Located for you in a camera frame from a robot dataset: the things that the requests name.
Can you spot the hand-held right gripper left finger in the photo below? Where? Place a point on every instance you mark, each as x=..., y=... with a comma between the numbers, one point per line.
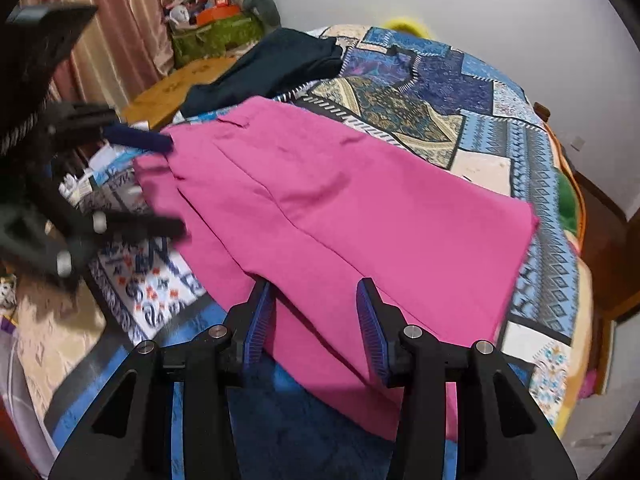
x=260, y=320

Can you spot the green patterned bag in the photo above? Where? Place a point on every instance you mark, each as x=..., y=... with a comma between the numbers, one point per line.
x=215, y=40

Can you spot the dark navy cloth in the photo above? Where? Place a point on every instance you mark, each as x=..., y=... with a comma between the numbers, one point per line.
x=260, y=70

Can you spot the yellow fuzzy object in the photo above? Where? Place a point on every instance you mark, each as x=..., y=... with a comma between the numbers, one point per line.
x=406, y=25

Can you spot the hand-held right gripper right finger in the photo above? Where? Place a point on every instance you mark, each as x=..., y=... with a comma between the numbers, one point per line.
x=370, y=325

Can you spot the blue patchwork bedspread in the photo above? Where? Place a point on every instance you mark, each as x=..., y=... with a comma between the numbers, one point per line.
x=400, y=100

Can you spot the brown wooden furniture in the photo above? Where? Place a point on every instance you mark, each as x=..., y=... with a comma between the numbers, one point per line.
x=600, y=230

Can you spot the pink striped curtain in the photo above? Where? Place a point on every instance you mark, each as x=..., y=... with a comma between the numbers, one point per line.
x=115, y=25

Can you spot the grey plush toy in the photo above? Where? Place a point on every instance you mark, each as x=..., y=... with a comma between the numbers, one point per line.
x=262, y=0

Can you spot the orange box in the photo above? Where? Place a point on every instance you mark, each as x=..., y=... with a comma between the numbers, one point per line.
x=217, y=12

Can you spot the pink pants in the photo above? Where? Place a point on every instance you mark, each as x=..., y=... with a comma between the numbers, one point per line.
x=350, y=200

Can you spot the green and orange blanket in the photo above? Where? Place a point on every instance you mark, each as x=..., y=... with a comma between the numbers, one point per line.
x=567, y=195

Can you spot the white wall socket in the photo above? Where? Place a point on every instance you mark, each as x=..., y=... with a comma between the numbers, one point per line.
x=577, y=143

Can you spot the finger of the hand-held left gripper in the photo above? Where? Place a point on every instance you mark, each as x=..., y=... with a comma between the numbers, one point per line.
x=145, y=227
x=145, y=141

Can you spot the wooden table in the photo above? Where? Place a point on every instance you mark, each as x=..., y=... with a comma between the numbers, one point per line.
x=165, y=95

